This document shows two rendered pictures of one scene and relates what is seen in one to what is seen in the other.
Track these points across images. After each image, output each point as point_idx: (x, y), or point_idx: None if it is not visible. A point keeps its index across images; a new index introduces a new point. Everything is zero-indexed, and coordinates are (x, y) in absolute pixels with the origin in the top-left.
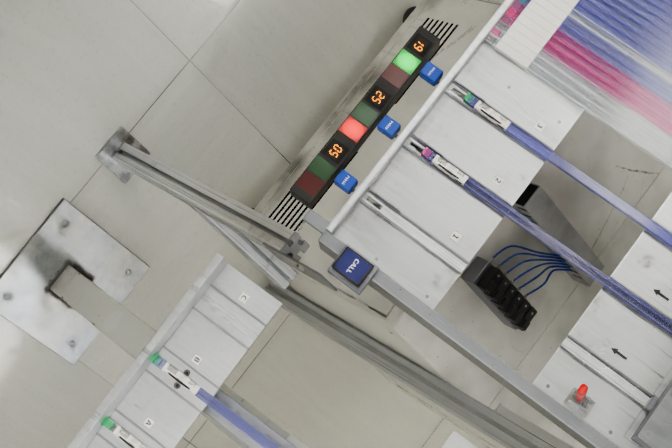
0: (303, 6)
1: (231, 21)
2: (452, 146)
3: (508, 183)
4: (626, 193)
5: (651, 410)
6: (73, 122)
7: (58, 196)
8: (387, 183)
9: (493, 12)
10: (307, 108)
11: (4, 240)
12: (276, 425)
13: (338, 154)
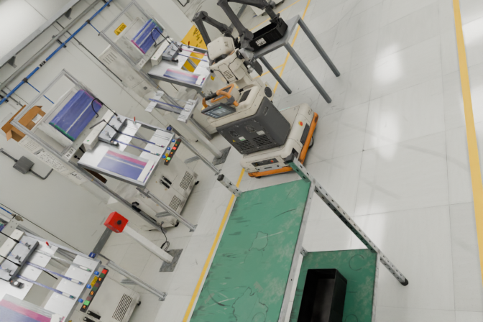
0: (196, 208)
1: (207, 197)
2: (158, 148)
3: (149, 145)
4: (130, 185)
5: (124, 122)
6: (226, 169)
7: (225, 162)
8: (167, 141)
9: (159, 211)
10: (192, 200)
11: (230, 153)
12: (175, 113)
13: (175, 144)
